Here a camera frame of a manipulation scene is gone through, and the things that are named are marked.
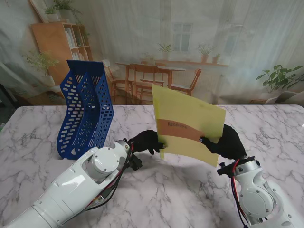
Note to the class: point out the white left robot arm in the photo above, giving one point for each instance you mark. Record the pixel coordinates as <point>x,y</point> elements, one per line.
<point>71,187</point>

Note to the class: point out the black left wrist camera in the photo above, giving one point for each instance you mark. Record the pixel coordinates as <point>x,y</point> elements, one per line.
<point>135,163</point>

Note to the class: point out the pink paper receipt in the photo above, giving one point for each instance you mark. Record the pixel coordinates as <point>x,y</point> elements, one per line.
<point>178,129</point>

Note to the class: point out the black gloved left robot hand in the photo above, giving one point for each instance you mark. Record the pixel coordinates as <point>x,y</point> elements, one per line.
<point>147,141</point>

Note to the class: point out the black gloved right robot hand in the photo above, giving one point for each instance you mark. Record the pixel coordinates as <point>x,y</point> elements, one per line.
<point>230,145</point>

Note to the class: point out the printed room scene backdrop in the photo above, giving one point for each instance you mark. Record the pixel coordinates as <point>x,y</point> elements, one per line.
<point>142,28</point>

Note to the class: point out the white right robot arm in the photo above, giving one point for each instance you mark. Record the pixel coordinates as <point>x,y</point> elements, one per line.
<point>256,197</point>

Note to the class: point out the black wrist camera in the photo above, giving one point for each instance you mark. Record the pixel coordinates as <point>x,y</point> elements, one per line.
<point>224,169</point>
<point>135,163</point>

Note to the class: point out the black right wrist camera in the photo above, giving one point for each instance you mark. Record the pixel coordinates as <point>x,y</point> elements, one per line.
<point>224,169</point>

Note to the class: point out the yellow-green translucent file folder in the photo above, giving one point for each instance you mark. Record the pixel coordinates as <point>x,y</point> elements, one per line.
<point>185,107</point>

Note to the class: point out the blue perforated file rack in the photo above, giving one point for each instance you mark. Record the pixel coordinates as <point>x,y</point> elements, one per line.
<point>80,118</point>

